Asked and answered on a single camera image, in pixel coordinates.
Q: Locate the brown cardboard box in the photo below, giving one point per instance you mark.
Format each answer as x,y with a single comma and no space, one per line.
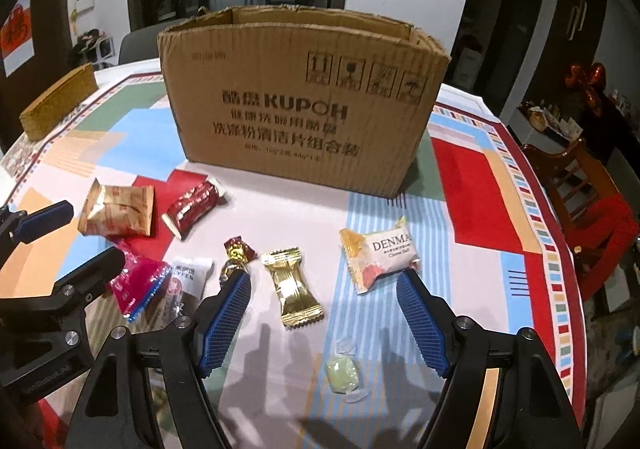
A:
300,94

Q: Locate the red cloth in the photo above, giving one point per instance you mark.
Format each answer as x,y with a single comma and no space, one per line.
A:
612,229

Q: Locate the red foil balloons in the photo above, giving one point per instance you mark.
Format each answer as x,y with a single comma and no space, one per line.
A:
595,76

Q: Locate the red gold twisted candy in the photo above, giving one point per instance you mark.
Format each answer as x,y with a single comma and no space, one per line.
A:
237,254

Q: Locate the red wall poster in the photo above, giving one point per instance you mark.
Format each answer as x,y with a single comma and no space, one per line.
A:
17,29

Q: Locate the gold foil candy packet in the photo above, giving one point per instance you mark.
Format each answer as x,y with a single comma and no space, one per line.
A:
292,291

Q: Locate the white pastry packet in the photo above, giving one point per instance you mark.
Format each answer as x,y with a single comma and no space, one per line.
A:
382,249

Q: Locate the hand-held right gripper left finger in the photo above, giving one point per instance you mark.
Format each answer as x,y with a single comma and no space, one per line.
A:
225,324

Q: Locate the grey dining chair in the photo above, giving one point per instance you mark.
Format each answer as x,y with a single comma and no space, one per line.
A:
140,44

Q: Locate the white intercom panel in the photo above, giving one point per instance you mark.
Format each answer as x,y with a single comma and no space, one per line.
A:
84,0

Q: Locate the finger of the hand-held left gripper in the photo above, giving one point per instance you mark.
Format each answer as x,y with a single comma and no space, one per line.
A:
95,274
47,219

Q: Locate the white black snack packet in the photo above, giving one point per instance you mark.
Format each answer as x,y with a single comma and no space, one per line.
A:
187,279

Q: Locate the wooden chair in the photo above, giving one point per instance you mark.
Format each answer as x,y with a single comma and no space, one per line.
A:
575,179

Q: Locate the beige gold snack packet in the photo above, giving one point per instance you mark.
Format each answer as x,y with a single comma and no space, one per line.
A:
117,211

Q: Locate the dark red snack packet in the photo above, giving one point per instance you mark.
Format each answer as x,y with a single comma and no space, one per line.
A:
192,206

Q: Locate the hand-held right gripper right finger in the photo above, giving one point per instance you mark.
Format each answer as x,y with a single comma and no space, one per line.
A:
422,324

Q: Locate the pink snack packet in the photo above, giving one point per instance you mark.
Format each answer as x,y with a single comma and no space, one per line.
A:
137,289

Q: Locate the white paper bag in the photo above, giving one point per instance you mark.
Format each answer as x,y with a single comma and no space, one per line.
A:
470,61

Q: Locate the low white sideboard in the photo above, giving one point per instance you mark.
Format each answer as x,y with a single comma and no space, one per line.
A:
550,121

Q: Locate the shoe rack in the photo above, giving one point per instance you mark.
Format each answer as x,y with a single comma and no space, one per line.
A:
92,46

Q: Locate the green clear-wrapped candy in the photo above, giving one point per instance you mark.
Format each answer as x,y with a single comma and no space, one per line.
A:
344,373

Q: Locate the colourful patterned tablecloth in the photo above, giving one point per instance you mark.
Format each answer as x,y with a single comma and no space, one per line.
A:
465,179

